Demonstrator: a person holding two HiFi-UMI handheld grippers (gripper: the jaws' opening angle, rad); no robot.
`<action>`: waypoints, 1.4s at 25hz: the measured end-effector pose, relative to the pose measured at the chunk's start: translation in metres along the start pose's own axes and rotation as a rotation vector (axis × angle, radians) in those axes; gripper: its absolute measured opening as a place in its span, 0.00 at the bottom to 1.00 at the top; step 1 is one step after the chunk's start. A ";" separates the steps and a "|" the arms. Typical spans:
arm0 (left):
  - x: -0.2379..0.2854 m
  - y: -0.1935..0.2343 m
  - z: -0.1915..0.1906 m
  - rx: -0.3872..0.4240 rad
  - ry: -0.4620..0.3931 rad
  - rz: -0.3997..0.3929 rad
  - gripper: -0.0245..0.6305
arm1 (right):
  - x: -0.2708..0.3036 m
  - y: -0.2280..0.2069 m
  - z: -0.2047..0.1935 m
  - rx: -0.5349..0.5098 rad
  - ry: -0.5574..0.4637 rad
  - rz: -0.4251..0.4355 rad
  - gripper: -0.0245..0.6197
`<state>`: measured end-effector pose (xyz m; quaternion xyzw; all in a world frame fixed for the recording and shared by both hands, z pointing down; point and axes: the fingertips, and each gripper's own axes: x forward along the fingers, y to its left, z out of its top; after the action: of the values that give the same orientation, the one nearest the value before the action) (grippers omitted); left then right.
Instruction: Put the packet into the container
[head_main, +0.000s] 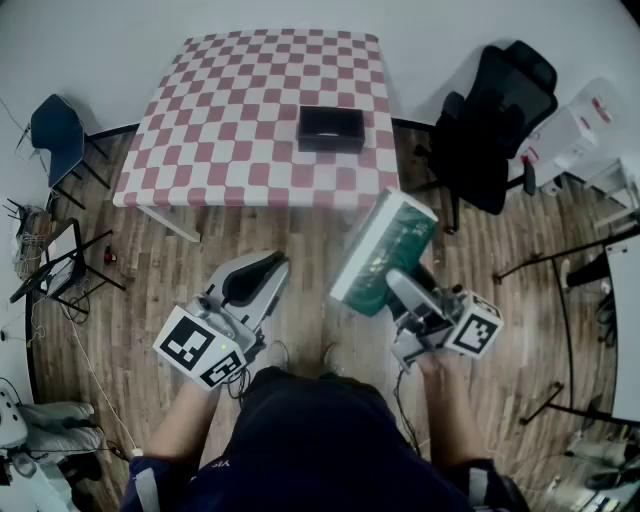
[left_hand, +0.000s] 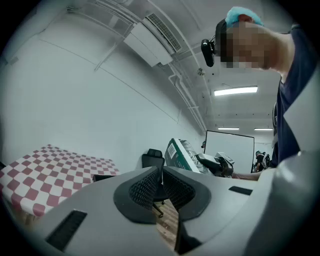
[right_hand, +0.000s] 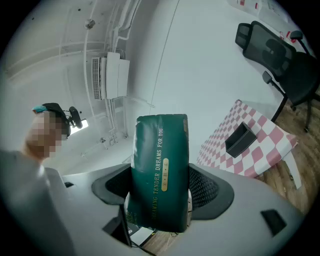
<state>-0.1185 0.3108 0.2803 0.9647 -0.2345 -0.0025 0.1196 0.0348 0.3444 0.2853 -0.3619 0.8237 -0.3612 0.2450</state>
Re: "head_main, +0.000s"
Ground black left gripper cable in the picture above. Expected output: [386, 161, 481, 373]
[225, 366, 253, 401]

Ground person's right shoe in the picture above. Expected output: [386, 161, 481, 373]
[321, 341, 347, 377]

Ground person's dark navy clothing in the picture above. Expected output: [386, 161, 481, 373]
[118, 366, 532, 512]

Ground red white checkered tablecloth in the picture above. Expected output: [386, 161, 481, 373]
[112, 28, 401, 209]

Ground person's right forearm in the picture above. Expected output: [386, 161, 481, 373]
[416, 348, 490, 472]

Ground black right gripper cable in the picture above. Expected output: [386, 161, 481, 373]
[393, 367, 432, 454]

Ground black office chair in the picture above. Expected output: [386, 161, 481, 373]
[408, 39, 559, 235]

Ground black folding stand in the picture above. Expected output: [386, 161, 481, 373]
[8, 217, 127, 315]

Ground person's shoe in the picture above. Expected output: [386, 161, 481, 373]
[321, 341, 347, 377]
[266, 339, 292, 372]

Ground dark green block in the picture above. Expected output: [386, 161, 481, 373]
[329, 187, 439, 317]

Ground black metal floor stand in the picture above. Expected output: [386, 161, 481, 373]
[493, 234, 640, 426]

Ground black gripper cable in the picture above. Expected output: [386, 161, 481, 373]
[225, 366, 253, 401]
[393, 367, 432, 454]

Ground tangle of cables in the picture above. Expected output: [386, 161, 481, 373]
[2, 197, 54, 279]

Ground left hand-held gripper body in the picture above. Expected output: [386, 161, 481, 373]
[152, 285, 267, 392]

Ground white floor cable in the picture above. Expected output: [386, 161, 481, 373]
[68, 319, 141, 454]

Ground person's left shoe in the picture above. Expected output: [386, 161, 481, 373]
[266, 339, 292, 372]

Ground white cardboard boxes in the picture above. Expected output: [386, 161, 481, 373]
[518, 76, 627, 187]

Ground white table leg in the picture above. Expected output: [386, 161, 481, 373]
[141, 204, 202, 244]

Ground blue plastic chair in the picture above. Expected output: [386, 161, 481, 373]
[29, 93, 112, 211]

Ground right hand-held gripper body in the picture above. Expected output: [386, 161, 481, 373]
[387, 286, 504, 374]

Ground white desk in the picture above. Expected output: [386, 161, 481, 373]
[603, 241, 640, 427]

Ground black rectangular tray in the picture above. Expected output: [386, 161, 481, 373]
[296, 105, 366, 155]

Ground person's left forearm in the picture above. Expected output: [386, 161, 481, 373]
[143, 378, 222, 472]

